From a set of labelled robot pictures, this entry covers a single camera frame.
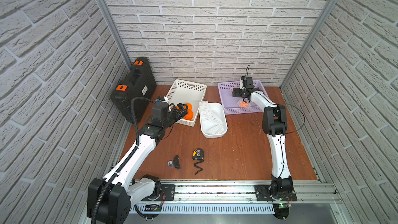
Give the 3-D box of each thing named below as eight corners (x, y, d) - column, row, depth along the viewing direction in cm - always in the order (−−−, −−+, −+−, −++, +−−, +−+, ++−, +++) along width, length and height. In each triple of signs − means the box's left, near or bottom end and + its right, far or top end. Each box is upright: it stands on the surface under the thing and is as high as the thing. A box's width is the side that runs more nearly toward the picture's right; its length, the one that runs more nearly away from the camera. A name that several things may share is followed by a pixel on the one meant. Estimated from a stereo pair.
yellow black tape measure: (192, 160, 86) (191, 158, 83) (192, 150, 89) (192, 148, 86) (203, 160, 86) (203, 158, 83) (203, 150, 89) (203, 148, 87)
